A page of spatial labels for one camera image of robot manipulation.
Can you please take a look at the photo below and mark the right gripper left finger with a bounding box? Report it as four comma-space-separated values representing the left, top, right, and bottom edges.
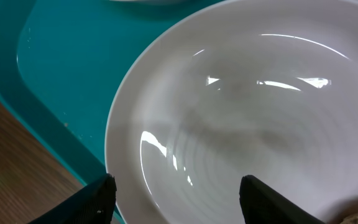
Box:
29, 174, 117, 224

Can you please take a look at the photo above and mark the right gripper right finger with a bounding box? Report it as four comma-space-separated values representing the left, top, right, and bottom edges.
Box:
239, 175, 324, 224

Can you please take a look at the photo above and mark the white round plate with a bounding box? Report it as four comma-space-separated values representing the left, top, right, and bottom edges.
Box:
105, 0, 358, 223

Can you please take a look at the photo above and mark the teal serving tray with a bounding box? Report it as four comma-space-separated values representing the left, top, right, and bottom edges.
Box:
0, 0, 214, 184

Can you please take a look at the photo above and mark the grey round plate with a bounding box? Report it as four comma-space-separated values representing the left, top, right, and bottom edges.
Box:
110, 0, 186, 5

